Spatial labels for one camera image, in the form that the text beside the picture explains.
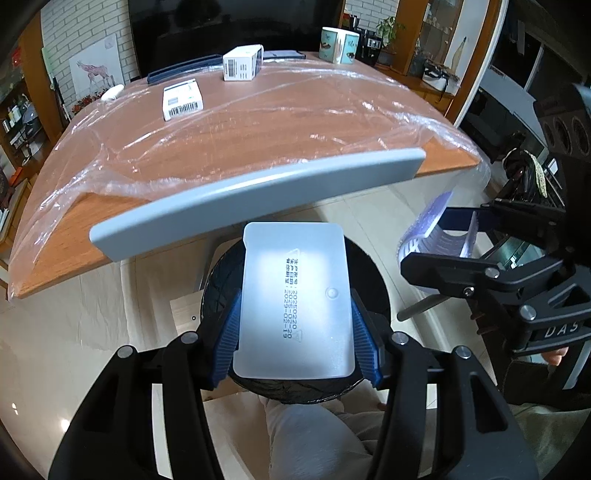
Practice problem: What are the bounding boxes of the translucent white plastic case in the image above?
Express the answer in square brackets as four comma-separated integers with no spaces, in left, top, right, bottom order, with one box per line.
[233,222,356,380]

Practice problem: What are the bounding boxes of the small white blue medicine box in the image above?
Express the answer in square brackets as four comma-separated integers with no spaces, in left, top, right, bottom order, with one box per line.
[162,79,204,121]

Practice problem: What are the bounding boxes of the white blue red medicine box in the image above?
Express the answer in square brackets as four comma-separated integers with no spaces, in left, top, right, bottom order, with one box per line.
[222,44,264,82]

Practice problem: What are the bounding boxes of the white curved chair backrest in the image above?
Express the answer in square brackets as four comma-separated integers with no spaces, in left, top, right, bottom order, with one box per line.
[89,148,426,262]

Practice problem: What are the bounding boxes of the black coffee machine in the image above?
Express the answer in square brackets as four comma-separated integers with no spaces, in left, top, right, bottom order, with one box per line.
[356,29,383,67]

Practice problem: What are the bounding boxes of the small potted plant right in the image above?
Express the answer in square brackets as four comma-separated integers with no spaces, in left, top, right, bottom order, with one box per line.
[377,16,407,66]

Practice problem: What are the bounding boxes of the teal patterned ceramic mug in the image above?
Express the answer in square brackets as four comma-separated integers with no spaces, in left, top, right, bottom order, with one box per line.
[318,27,360,65]

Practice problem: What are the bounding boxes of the clear plastic table cover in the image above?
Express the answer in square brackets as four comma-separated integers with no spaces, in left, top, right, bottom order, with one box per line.
[8,58,482,299]

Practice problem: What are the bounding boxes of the smartphone with lit screen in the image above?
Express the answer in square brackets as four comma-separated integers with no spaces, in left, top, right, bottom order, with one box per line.
[263,50,307,61]

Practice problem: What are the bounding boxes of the dark blue cased phone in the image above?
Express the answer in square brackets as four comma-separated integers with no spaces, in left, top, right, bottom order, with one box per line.
[146,54,222,85]

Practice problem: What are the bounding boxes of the giraffe art print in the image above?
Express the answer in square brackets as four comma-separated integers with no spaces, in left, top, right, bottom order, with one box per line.
[69,34,124,111]

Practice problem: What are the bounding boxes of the large black television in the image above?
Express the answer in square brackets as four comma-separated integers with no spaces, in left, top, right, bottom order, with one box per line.
[128,0,345,77]

